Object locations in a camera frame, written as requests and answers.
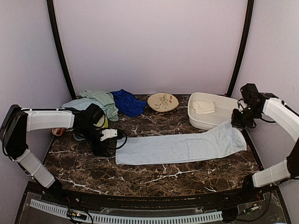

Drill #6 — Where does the cream white towel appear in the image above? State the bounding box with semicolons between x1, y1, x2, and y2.
192;100;215;114

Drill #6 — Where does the royal blue towel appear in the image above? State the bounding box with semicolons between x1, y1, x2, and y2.
111;89;147;117

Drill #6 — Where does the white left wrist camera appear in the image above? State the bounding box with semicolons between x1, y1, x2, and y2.
100;128;118;141

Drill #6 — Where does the orange patterned cloth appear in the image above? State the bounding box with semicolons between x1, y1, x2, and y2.
51;128;65;136

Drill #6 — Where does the blue grey towel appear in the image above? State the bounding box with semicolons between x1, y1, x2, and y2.
61;98;106;140

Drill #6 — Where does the left black frame post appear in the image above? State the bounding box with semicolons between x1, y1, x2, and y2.
46;0;77;99

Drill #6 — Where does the white plastic basin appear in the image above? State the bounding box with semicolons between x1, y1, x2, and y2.
187;92;238;130

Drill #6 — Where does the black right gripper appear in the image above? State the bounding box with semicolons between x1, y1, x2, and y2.
231;105;261;129

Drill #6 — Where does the yellow patterned towel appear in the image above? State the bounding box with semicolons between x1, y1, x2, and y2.
94;115;108;128

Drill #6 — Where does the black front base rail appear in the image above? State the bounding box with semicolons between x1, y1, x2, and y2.
22;182;281;211

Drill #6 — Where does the pale green towel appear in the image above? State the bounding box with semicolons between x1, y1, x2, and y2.
79;90;119;122

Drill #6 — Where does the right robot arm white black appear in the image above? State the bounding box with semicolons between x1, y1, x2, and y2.
231;84;299;203

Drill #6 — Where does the light blue towel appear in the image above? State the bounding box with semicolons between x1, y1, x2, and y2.
115;121;247;166

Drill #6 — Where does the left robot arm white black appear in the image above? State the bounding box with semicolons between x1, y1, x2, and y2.
0;104;117;203

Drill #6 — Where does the white slotted cable duct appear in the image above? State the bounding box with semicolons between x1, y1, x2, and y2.
29;199;223;224

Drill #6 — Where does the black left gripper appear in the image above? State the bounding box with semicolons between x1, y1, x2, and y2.
77;124;111;157

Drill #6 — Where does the right black frame post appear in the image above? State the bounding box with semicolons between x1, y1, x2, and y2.
226;0;255;98

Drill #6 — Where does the beige floral plate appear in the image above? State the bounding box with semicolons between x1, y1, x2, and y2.
147;92;179;112

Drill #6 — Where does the black frame post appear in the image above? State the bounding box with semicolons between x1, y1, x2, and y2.
226;0;255;98
46;0;77;99

